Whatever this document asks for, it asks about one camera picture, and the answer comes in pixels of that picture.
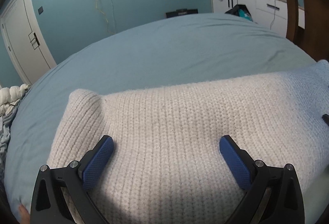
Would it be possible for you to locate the cream knitted sweater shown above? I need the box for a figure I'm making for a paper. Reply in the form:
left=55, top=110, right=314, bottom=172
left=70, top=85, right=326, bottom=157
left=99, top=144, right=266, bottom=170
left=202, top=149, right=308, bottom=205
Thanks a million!
left=47, top=61, right=328, bottom=223

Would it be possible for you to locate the brown wooden chair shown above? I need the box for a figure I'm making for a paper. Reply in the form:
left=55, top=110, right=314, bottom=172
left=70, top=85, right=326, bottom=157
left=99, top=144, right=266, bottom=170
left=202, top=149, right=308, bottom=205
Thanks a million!
left=286, top=0, right=328, bottom=61

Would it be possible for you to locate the grey crumpled garment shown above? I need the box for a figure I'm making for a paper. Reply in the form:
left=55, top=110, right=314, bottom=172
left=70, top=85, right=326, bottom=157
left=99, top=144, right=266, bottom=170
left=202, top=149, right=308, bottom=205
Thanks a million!
left=1, top=109, right=17, bottom=171

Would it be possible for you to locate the white puffy jacket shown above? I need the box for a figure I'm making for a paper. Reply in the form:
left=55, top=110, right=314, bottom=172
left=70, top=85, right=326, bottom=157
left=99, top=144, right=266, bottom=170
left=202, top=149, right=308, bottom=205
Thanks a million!
left=0, top=84, right=31, bottom=116

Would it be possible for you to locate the black and teal bag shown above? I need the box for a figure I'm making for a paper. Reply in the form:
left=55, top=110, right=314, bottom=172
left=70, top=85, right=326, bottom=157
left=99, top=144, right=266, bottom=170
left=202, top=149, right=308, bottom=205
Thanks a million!
left=225, top=4, right=253, bottom=22

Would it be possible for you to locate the light blue bed sheet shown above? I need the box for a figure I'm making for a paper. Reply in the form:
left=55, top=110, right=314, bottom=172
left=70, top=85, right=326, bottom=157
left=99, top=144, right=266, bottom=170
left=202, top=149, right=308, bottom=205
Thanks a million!
left=4, top=13, right=314, bottom=217

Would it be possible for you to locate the white door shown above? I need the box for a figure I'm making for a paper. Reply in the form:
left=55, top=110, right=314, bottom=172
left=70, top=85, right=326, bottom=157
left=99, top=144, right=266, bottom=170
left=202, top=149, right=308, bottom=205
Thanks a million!
left=1, top=0, right=56, bottom=84

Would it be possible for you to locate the black box by wall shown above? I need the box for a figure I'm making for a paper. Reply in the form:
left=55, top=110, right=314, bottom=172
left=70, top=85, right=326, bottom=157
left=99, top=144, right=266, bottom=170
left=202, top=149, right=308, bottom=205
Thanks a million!
left=166, top=8, right=198, bottom=18

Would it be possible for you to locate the grey wall switch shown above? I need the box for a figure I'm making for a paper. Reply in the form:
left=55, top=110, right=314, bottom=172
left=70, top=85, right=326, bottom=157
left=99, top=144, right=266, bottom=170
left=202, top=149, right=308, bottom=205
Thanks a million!
left=38, top=7, right=44, bottom=15

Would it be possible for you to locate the yellow cable on wall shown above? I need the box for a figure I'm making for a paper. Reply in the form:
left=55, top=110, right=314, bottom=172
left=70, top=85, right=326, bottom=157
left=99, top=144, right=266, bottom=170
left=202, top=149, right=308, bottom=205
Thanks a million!
left=95, top=0, right=117, bottom=34

